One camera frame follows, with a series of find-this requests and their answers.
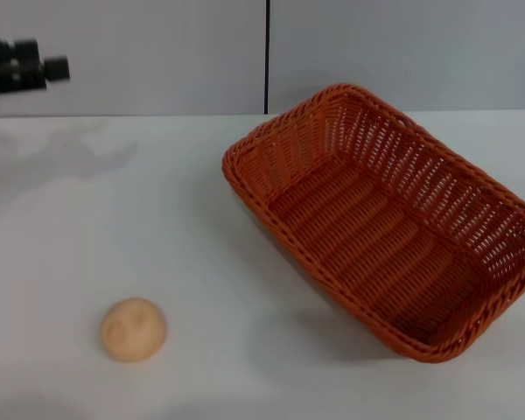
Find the black vertical wall strip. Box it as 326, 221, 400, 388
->
262, 0, 273, 116

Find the orange woven wicker basket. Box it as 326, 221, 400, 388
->
221, 82, 525, 364

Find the round tan bread bun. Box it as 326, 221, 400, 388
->
101, 297, 167, 363

